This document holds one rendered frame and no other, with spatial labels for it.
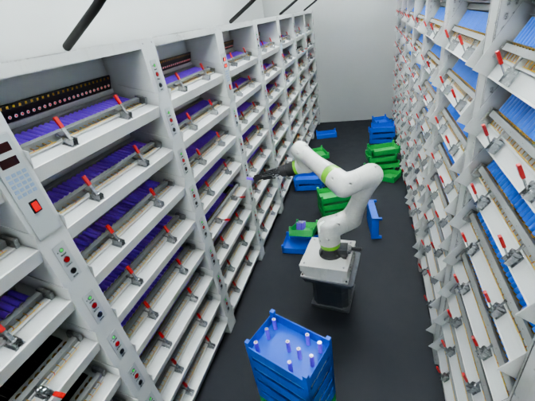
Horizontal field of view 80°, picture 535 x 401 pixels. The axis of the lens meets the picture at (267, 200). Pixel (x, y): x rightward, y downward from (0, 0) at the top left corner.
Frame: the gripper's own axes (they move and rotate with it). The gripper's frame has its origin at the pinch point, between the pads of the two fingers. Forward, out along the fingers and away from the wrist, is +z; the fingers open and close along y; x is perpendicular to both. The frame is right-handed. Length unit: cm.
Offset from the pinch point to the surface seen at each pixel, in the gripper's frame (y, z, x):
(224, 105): -6, 5, -50
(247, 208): -6.9, 22.7, 24.8
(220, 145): 12.4, 8.7, -31.0
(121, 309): 120, 13, -10
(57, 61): 103, -7, -88
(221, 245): 38, 25, 24
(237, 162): -5.7, 13.1, -11.9
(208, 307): 70, 29, 44
